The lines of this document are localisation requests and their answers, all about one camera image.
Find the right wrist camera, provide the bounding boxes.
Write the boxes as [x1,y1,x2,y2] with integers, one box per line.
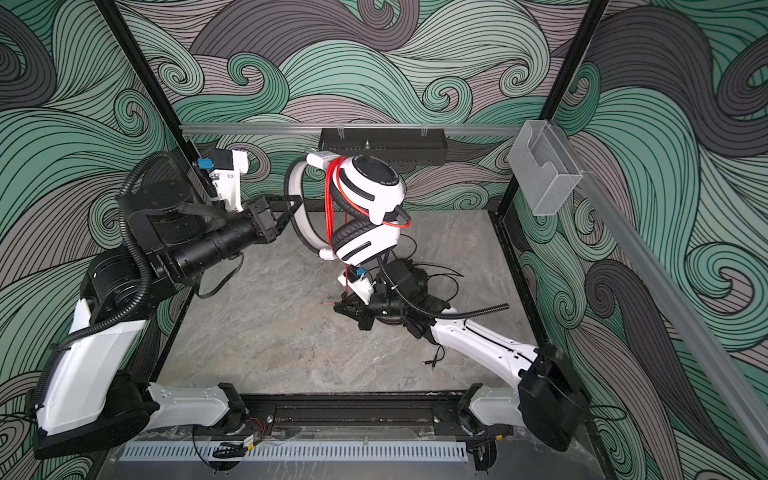
[337,266,374,305]

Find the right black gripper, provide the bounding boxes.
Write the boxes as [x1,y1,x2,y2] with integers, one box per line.
[333,291,411,331]

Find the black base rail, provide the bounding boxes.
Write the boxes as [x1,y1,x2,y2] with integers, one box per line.
[113,392,529,436]

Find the white headphones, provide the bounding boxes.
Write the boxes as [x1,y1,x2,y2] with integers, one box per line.
[284,151,412,267]

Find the white slotted cable duct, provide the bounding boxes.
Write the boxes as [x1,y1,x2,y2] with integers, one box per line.
[119,440,469,463]

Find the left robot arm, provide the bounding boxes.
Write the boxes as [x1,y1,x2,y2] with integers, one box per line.
[27,150,303,459]

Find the clear plastic wall bin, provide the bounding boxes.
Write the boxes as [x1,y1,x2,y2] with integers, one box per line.
[507,120,583,216]

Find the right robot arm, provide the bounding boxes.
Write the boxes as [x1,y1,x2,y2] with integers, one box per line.
[334,259,590,451]

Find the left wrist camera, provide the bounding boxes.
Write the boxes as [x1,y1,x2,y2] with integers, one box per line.
[196,149,250,212]

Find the black headphone cable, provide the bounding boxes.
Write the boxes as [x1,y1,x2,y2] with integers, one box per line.
[395,233,466,368]

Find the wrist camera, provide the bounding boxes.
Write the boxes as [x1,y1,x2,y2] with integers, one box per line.
[337,266,374,305]
[196,149,250,212]

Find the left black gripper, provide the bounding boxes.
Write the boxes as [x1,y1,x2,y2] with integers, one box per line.
[172,193,300,286]

